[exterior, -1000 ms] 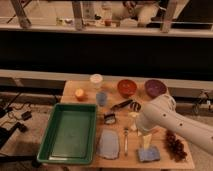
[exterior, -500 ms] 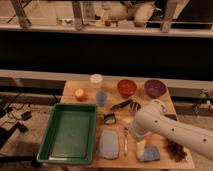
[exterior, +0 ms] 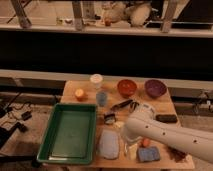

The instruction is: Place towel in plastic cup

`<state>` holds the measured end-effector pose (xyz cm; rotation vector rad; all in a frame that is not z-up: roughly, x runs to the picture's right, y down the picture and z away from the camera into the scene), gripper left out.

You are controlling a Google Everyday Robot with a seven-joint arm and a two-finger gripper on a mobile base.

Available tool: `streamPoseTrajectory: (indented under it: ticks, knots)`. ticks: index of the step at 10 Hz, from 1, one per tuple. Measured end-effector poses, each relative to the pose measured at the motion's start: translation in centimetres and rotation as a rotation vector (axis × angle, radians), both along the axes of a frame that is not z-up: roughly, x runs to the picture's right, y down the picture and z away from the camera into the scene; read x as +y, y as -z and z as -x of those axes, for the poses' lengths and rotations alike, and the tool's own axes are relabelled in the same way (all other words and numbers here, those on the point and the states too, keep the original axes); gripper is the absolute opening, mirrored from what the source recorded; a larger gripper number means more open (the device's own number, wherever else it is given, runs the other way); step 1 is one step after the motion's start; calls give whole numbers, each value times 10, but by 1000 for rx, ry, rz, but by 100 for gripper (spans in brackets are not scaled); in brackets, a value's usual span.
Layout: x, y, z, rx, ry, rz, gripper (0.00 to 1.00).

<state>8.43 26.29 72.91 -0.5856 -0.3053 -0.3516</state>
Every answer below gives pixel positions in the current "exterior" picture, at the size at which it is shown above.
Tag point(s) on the black rectangular block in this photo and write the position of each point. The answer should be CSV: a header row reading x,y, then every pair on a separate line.
x,y
167,118

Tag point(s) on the small metal cup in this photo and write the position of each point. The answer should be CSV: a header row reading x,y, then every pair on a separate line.
x,y
133,106

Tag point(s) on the orange carrot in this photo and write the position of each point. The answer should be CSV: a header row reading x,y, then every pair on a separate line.
x,y
146,142

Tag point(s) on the orange bowl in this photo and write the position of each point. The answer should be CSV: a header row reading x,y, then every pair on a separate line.
x,y
126,88

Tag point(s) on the green plastic tray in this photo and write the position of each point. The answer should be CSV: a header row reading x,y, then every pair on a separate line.
x,y
70,135

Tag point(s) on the blue plastic cup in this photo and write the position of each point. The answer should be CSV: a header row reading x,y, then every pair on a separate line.
x,y
101,98

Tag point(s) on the white paper cup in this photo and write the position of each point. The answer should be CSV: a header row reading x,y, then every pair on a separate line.
x,y
96,80

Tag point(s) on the blue sponge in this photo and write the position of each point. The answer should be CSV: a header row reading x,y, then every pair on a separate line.
x,y
148,154

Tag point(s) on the purple bowl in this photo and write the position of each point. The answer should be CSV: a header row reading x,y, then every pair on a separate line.
x,y
155,88

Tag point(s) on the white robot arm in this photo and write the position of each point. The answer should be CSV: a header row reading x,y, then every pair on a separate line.
x,y
142,123

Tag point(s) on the bunch of red grapes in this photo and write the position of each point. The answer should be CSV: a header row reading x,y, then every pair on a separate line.
x,y
177,155

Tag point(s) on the orange fruit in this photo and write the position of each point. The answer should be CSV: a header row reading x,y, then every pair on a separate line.
x,y
80,94

